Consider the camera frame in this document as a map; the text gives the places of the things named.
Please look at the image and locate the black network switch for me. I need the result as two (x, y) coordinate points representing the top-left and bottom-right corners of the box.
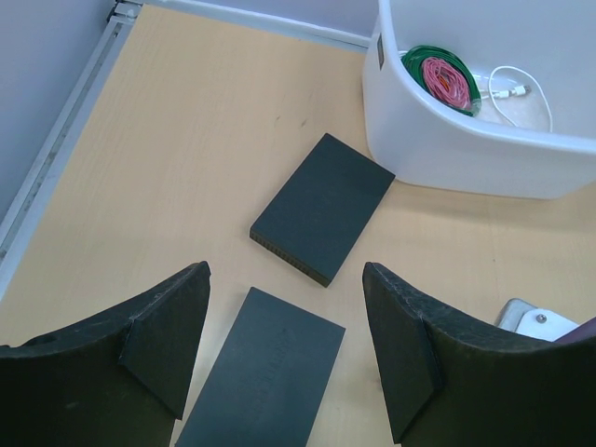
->
(250, 133), (395, 287)
(176, 288), (345, 446)

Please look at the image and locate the aluminium table frame rail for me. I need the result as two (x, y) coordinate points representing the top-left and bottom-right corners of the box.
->
(1, 1), (371, 293)

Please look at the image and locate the metal wrist camera bracket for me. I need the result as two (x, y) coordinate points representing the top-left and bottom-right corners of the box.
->
(495, 298), (595, 344)

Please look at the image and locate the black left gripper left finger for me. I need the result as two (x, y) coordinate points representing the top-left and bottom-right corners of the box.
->
(1, 262), (210, 446)

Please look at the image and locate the pink coiled cable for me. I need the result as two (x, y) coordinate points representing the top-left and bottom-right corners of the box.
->
(420, 56), (469, 111)

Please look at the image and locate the white usb cable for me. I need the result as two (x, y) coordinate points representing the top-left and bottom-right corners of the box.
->
(473, 65), (554, 132)

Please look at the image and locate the white plastic bin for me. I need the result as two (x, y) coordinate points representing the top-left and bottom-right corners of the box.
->
(362, 1), (595, 199)

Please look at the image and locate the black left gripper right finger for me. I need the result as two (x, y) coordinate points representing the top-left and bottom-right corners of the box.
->
(362, 262), (595, 446)

